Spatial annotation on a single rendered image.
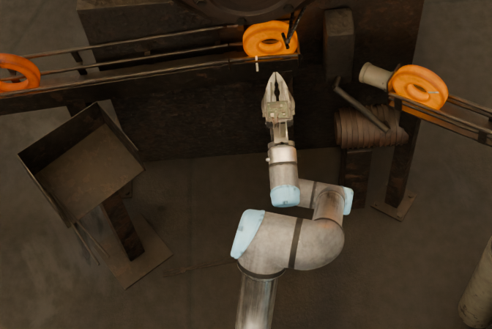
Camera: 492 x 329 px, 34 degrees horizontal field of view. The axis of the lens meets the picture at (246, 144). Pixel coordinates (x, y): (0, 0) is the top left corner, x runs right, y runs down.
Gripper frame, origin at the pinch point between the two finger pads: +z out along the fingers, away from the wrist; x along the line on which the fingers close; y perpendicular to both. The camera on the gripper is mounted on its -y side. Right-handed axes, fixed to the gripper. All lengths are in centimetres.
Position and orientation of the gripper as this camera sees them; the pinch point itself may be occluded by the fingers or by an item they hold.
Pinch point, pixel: (275, 78)
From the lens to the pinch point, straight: 222.6
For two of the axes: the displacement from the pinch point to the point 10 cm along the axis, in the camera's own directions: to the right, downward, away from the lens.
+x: -10.0, 0.8, 0.3
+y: -0.4, -2.1, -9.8
